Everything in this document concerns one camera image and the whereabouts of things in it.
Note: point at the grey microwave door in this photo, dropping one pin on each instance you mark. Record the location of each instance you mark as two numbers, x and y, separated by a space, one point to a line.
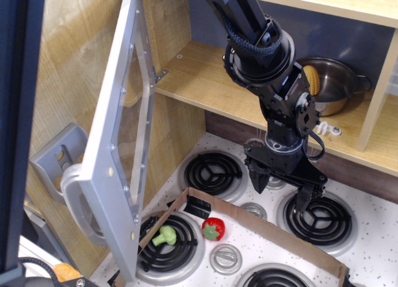
105 192

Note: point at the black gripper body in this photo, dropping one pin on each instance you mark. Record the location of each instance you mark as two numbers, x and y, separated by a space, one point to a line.
292 167

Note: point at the steel cooking pot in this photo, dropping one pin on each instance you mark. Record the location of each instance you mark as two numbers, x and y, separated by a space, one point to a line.
338 83

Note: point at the stove burner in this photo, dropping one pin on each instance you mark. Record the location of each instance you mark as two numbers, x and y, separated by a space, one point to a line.
165 264
217 173
274 274
329 223

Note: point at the green toy broccoli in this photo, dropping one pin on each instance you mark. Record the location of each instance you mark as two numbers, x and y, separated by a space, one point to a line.
166 235

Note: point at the back right stove burner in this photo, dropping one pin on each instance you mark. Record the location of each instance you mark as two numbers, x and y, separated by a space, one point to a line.
329 223

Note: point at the front left stove burner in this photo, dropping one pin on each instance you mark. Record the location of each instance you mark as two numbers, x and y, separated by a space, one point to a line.
165 264

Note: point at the grey back stove knob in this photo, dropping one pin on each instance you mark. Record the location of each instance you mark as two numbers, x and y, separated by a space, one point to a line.
275 184

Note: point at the grey middle stove knob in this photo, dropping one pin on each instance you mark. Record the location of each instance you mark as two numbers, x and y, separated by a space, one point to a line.
255 209

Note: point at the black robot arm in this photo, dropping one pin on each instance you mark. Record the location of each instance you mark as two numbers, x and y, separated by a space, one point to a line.
260 57

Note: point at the grey front stove knob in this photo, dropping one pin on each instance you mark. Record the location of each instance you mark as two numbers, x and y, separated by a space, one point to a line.
226 259

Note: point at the orange toy food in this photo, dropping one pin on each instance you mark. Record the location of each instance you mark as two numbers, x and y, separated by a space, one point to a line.
65 272

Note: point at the yellow toy corn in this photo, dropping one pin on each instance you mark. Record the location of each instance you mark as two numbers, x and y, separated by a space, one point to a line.
313 79

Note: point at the red toy strawberry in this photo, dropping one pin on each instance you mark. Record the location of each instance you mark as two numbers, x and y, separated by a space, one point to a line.
213 229

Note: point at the front right stove burner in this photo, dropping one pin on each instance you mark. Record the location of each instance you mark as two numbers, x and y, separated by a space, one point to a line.
274 274

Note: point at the black camera stand pole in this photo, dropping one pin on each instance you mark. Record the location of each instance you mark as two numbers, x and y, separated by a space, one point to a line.
21 27

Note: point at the white door latch clip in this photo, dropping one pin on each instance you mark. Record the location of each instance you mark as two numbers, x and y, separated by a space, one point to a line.
324 128

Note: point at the back left stove burner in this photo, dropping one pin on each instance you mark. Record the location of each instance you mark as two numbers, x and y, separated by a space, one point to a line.
217 173

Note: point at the brown cardboard barrier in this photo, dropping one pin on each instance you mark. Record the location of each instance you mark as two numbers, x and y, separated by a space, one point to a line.
199 203

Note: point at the grey stove knob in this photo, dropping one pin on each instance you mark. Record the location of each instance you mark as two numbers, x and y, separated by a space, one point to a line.
226 259
255 209
275 184

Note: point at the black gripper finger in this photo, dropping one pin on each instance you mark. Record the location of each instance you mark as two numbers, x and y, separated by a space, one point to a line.
259 175
306 194

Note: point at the grey wall phone holder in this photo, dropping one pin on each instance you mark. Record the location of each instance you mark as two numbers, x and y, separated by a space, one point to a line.
57 155

